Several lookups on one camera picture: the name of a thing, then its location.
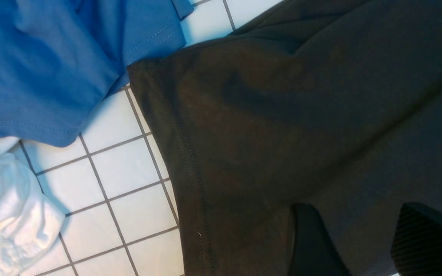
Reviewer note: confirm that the dark gray long-sleeve shirt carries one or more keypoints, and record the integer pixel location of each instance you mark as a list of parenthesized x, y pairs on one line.
[(332, 103)]

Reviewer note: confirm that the white crumpled shirt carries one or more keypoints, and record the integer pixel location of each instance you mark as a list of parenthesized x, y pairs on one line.
[(29, 221)]

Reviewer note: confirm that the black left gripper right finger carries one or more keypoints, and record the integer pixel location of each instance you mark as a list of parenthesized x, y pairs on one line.
[(417, 244)]

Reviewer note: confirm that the white grid tablecloth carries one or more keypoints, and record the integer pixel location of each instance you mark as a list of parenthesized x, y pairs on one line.
[(113, 186)]

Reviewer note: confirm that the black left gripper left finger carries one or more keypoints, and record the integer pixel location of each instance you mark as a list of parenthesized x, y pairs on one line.
[(313, 252)]

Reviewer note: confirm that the blue shirt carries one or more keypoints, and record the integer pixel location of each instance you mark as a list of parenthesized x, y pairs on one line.
[(59, 59)]

